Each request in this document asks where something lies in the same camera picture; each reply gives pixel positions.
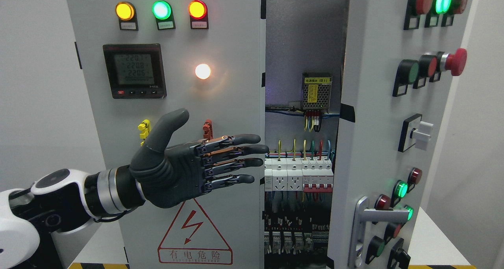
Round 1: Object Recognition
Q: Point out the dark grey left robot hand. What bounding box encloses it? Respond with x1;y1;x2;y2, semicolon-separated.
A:
130;109;269;208

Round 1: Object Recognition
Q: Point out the grey cabinet door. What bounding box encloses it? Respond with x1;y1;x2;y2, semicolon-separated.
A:
67;0;266;269
328;0;473;269

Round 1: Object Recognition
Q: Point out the red electric hazard sticker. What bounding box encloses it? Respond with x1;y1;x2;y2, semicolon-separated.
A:
157;199;233;265

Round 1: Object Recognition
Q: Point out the black digital power meter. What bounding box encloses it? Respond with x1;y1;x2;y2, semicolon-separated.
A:
103;43;166;100

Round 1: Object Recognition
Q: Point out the white glowing indicator lamp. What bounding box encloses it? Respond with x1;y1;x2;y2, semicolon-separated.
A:
195;63;212;80

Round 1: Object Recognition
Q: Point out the white socket breaker row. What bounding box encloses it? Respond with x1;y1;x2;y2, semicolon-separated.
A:
264;158;304;192

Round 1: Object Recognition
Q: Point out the green indicator lamp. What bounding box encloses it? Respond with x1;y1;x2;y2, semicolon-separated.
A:
152;0;176;30

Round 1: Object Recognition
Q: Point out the red indicator lamp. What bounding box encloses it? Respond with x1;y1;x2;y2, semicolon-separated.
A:
188;0;209;29

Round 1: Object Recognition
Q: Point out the yellow indicator lamp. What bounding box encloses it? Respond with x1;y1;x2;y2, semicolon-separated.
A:
115;1;138;31

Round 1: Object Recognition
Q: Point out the metal mesh power supply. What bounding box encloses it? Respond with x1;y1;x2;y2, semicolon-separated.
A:
301;73;333;110

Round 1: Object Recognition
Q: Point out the red emergency stop button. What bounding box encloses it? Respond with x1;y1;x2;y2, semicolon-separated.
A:
430;48;467;82

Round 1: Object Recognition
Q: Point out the yellow terminal post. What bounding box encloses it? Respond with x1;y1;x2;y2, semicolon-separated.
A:
137;119;151;146

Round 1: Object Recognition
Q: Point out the red terminal post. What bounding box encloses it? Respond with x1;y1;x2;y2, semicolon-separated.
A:
202;119;213;140

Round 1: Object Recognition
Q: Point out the red handle circuit breaker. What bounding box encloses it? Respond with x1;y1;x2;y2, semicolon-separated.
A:
301;159;334;193

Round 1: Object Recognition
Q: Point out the silver door handle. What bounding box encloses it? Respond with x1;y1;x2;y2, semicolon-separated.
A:
348;197;410;269

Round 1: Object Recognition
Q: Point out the white knob door switch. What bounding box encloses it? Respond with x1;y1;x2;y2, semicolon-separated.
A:
398;113;434;152

